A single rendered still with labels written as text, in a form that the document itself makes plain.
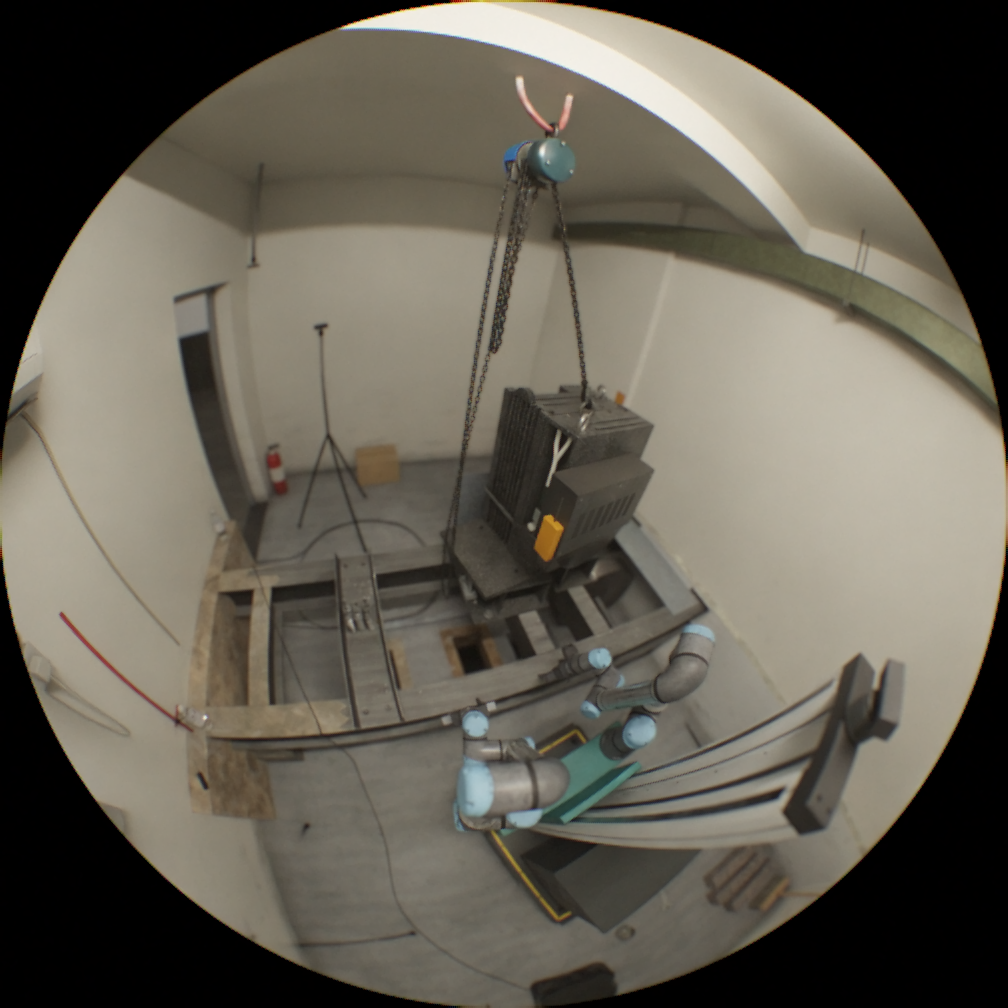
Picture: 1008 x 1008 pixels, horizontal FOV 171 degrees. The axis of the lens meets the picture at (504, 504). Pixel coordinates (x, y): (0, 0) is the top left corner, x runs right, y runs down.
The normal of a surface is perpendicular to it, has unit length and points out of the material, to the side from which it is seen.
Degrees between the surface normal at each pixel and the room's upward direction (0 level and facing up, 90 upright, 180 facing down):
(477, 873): 0
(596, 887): 0
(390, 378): 90
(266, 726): 0
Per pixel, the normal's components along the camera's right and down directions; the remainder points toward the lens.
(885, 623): -0.92, 0.11
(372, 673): 0.16, -0.76
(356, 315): 0.36, 0.63
